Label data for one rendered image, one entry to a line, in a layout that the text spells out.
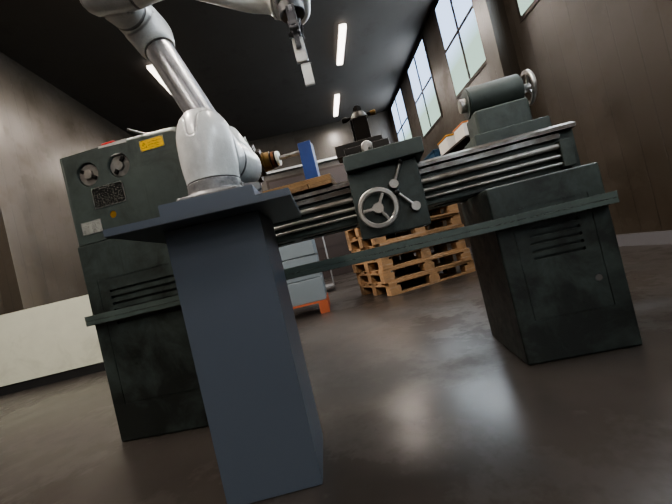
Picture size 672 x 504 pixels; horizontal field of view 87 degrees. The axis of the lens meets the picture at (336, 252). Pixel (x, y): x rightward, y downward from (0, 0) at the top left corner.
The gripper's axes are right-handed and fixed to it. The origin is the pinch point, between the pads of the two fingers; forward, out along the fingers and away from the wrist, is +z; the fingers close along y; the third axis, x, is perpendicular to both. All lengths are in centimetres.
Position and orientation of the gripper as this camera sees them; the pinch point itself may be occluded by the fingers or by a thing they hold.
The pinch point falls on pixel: (305, 70)
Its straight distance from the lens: 116.4
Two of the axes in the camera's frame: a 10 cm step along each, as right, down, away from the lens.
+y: -0.9, 0.1, -10.0
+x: 9.7, -2.3, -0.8
